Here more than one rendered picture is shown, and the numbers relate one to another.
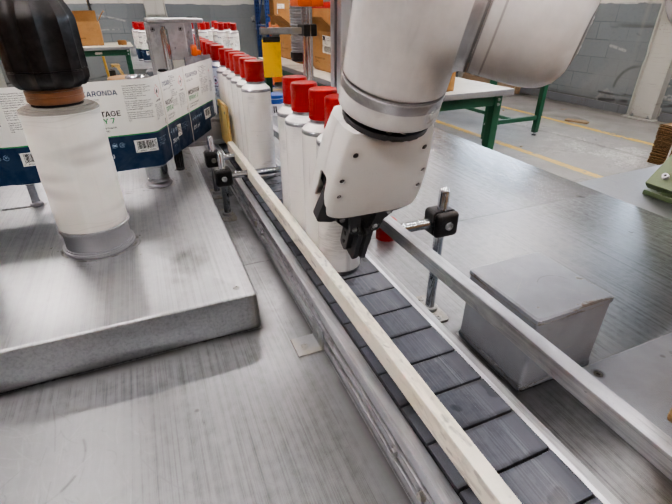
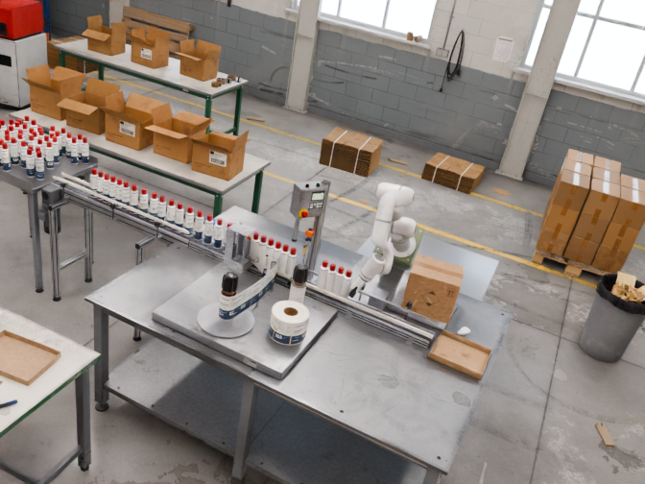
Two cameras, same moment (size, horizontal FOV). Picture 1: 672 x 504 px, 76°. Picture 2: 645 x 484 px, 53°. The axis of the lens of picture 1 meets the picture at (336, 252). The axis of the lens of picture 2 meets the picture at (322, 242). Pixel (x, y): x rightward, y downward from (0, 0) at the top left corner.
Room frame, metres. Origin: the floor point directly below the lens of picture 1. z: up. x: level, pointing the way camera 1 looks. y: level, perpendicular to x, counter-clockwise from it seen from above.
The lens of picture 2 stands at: (-1.62, 2.41, 3.02)
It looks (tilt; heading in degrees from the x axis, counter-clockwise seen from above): 29 degrees down; 314
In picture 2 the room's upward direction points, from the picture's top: 11 degrees clockwise
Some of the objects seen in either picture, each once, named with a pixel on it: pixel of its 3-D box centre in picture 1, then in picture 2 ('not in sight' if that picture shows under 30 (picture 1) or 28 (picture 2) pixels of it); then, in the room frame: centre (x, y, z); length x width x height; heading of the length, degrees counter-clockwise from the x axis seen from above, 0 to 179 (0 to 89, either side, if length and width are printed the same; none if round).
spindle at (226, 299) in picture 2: not in sight; (227, 297); (0.63, 0.72, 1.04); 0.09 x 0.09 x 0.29
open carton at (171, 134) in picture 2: not in sight; (180, 133); (2.86, -0.29, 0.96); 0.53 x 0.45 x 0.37; 117
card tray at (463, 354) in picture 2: not in sight; (460, 352); (-0.21, -0.29, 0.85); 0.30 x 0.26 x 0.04; 23
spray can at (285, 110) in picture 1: (297, 152); (322, 276); (0.61, 0.05, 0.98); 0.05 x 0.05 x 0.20
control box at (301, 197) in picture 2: not in sight; (308, 200); (0.84, 0.06, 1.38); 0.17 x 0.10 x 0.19; 78
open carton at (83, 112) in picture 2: not in sight; (88, 107); (3.64, 0.16, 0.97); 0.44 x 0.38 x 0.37; 120
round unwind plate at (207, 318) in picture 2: not in sight; (226, 319); (0.63, 0.72, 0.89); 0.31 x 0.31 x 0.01
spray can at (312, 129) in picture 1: (324, 174); (338, 281); (0.52, 0.01, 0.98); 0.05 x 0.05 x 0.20
